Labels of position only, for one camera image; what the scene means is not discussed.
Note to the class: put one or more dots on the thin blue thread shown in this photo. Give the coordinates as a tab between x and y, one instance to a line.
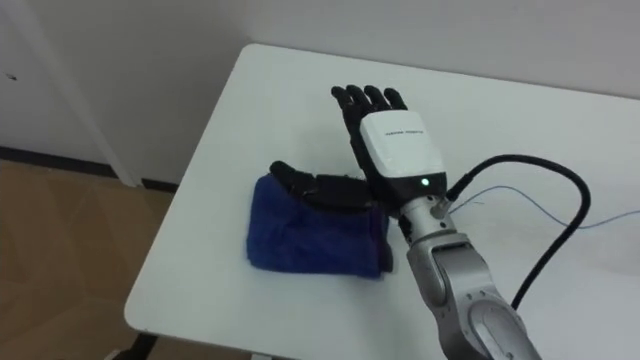
550	212

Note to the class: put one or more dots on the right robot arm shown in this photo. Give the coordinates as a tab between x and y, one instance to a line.
460	290

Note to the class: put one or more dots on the blue towel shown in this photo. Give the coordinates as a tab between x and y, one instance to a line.
310	240

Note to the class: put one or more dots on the white desk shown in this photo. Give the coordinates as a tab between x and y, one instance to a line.
350	250

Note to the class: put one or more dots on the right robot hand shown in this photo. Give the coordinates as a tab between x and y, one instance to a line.
400	150

